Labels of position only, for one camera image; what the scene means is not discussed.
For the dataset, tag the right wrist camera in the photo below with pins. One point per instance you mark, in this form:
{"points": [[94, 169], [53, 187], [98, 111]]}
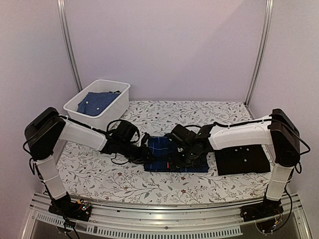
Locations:
{"points": [[172, 139]]}

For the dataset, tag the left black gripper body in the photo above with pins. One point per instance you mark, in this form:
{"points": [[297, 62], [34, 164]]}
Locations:
{"points": [[134, 156]]}

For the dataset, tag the front aluminium rail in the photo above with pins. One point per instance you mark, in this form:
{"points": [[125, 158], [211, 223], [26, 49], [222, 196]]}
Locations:
{"points": [[110, 220]]}

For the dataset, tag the folded black shirt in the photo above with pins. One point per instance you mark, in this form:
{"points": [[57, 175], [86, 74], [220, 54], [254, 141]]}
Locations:
{"points": [[242, 160]]}

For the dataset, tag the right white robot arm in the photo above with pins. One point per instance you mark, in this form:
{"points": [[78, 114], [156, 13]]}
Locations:
{"points": [[275, 129]]}

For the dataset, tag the white plastic bin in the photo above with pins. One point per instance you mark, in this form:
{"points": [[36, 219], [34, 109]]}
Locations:
{"points": [[113, 112]]}

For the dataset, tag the left aluminium frame post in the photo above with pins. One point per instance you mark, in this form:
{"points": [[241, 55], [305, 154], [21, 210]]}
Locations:
{"points": [[68, 44]]}

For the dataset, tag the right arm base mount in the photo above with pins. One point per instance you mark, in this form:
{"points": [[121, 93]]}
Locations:
{"points": [[266, 214]]}

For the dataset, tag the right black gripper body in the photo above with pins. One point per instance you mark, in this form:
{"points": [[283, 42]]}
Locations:
{"points": [[188, 158]]}

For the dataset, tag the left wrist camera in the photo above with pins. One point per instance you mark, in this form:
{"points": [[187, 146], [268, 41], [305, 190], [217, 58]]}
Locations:
{"points": [[145, 138]]}

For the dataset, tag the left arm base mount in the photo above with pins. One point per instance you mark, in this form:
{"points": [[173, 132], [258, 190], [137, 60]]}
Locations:
{"points": [[78, 210]]}

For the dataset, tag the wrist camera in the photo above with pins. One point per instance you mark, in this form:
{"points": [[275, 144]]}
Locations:
{"points": [[172, 139], [145, 138]]}

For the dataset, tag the blue plaid long sleeve shirt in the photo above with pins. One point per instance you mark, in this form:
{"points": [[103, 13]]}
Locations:
{"points": [[164, 150]]}

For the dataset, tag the blue checked shirt in bin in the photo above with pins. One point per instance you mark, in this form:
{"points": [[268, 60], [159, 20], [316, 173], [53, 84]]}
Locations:
{"points": [[94, 103]]}

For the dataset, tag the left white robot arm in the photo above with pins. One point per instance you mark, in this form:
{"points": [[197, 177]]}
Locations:
{"points": [[47, 135]]}

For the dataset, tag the right aluminium frame post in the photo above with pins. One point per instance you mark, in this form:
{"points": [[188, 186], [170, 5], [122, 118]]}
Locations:
{"points": [[261, 51]]}

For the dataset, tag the aluminium frame post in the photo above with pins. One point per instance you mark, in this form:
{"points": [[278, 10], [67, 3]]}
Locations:
{"points": [[261, 51], [68, 44]]}

